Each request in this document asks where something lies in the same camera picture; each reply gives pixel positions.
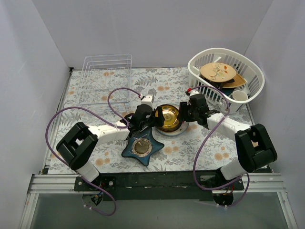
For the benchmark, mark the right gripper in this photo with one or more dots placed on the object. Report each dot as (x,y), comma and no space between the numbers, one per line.
(184,113)

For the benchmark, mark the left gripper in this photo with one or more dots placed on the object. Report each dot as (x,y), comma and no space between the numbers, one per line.
(154,117)

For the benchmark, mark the yellow patterned round plate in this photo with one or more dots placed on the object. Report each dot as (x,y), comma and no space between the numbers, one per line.
(171,121)

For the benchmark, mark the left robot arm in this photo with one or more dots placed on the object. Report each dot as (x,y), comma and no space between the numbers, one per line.
(78,144)

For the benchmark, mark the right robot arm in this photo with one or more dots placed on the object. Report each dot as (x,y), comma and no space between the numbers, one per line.
(253,143)

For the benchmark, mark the dark teal dish in basket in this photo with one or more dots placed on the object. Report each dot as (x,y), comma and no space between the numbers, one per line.
(224,91)

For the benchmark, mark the blue star-shaped plate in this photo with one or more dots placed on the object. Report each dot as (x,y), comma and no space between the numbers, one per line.
(142,146)

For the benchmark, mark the beige floral round plate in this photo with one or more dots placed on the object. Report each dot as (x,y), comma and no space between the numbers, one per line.
(217,72)

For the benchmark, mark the floral table mat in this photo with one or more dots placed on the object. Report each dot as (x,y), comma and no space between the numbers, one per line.
(192,149)

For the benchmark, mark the white cup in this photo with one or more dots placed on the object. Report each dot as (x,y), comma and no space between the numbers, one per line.
(239,95)

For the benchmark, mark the tan fan-shaped plate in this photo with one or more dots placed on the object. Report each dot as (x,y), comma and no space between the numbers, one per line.
(238,81)

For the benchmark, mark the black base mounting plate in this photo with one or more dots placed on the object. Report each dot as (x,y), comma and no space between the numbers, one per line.
(152,186)

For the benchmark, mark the white plastic slatted basket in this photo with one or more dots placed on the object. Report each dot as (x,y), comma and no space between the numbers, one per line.
(254,77)

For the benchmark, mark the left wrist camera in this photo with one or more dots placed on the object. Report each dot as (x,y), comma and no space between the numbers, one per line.
(148,100)

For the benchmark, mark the white wire dish rack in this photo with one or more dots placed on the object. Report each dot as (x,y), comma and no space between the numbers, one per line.
(100,75)

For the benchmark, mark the aluminium frame rail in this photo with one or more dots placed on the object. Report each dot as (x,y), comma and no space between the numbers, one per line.
(259,183)

